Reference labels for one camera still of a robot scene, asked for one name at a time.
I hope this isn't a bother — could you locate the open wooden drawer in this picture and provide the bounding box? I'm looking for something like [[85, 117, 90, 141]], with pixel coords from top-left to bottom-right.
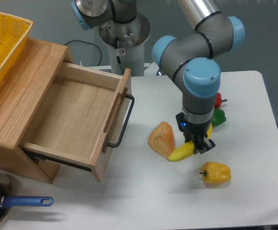
[[20, 62, 134, 181]]

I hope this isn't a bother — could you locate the black floor cable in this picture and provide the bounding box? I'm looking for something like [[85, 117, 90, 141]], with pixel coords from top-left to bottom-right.
[[64, 39, 102, 66]]

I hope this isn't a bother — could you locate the yellow toy banana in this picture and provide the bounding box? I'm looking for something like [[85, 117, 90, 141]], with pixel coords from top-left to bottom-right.
[[168, 122, 213, 162]]

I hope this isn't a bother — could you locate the yellow plastic basket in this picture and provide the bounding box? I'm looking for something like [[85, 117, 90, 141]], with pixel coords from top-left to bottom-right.
[[0, 12, 33, 84]]

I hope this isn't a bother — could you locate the yellow toy bell pepper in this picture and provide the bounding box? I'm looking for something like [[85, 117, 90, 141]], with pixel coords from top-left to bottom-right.
[[200, 161, 232, 184]]

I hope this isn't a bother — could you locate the frying pan blue handle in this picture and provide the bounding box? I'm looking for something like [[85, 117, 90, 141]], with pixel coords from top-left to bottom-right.
[[0, 172, 54, 222]]

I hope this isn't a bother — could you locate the black metal drawer handle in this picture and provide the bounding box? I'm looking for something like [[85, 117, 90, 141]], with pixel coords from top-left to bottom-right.
[[107, 93, 135, 148]]

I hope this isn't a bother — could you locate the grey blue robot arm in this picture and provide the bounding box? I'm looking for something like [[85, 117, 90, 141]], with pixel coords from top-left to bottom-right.
[[71, 0, 245, 154]]

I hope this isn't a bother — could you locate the red toy bell pepper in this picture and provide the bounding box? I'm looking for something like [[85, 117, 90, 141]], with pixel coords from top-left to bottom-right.
[[214, 92, 227, 109]]

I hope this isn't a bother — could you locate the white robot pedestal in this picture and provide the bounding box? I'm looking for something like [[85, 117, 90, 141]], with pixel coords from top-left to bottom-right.
[[99, 13, 151, 77]]

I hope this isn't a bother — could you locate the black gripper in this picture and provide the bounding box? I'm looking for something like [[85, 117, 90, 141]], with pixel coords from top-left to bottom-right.
[[176, 112, 216, 154]]

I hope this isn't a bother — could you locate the wooden drawer cabinet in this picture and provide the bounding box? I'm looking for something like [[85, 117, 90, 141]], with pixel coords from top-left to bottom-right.
[[0, 38, 73, 184]]

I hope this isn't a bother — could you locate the toy croissant bread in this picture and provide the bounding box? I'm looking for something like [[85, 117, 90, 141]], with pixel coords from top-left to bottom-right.
[[147, 122, 175, 160]]

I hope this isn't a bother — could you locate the green toy bell pepper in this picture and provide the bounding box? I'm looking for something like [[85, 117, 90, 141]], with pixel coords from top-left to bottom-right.
[[211, 108, 226, 127]]

